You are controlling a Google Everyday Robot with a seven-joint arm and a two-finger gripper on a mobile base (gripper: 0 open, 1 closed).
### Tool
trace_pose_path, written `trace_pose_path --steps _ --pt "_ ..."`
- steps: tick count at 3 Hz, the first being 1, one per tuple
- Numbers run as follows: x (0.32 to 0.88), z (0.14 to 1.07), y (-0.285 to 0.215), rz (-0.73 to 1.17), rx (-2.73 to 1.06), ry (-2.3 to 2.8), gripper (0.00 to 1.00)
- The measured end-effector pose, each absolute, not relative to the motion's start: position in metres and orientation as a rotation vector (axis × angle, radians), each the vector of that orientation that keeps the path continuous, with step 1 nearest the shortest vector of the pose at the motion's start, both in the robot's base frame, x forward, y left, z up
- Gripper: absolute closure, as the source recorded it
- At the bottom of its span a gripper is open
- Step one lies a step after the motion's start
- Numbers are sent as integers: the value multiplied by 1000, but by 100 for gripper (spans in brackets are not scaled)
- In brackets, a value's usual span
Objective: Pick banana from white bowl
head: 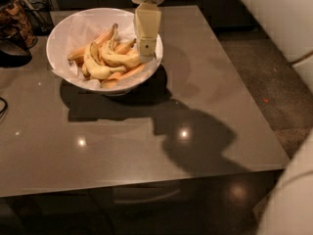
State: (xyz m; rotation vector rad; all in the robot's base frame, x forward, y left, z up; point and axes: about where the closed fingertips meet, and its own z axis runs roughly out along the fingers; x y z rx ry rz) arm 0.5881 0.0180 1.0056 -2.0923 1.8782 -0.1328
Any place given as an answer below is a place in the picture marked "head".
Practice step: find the orange banana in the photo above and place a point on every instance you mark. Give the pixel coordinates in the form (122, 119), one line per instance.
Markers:
(77, 54)
(124, 47)
(119, 75)

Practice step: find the yellow banana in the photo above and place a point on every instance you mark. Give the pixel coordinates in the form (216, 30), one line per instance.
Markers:
(129, 60)
(93, 67)

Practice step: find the white bowl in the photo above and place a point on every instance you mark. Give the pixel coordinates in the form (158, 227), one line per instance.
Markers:
(65, 33)

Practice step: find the orange banana middle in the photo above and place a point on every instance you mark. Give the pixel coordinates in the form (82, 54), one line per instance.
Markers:
(124, 47)

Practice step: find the black kettle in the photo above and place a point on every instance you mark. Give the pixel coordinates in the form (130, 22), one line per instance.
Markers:
(13, 50)

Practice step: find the orange banana right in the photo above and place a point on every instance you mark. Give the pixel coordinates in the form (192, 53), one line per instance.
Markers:
(119, 75)

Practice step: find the black wire basket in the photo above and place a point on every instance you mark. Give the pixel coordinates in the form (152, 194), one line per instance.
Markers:
(39, 16)

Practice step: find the patterned brown jar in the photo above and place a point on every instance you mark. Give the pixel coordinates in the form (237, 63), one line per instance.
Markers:
(13, 13)

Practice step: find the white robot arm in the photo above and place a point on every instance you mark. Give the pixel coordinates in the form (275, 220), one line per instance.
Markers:
(289, 24)

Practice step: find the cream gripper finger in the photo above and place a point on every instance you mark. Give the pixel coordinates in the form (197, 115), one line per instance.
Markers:
(146, 24)

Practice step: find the orange banana back left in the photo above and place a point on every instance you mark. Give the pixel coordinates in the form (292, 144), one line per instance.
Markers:
(77, 54)

